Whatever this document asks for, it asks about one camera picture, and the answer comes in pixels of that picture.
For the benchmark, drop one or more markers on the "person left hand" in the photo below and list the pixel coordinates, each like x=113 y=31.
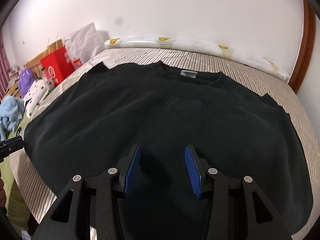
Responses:
x=3 y=196

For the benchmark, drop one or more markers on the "wooden headboard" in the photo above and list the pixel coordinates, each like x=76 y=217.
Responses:
x=34 y=65

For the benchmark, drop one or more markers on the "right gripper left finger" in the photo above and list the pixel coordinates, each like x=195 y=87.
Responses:
x=91 y=199

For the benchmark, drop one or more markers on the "light blue cloth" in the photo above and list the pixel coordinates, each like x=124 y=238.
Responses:
x=12 y=112

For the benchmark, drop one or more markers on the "brown wooden door frame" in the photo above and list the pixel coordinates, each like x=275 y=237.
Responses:
x=306 y=47

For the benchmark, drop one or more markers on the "striped quilted mattress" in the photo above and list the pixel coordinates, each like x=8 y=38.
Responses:
x=37 y=195

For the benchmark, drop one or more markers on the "purple plush toy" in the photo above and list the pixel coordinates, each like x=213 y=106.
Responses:
x=26 y=80

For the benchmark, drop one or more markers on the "red paper shopping bag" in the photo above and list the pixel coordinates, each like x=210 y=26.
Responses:
x=55 y=63

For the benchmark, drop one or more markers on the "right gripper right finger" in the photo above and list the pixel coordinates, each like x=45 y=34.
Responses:
x=238 y=208

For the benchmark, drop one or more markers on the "white plastic shopping bag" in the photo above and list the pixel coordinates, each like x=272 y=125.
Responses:
x=84 y=44

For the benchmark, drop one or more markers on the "red patterned curtain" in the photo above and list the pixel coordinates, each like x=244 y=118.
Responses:
x=4 y=69

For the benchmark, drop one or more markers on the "green bed sheet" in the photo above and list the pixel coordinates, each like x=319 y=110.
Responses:
x=18 y=212

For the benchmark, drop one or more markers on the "white yellow rolled bolster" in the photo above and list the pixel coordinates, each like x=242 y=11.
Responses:
x=202 y=47

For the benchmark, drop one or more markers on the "black sweatshirt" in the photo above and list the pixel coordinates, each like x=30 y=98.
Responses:
x=94 y=123

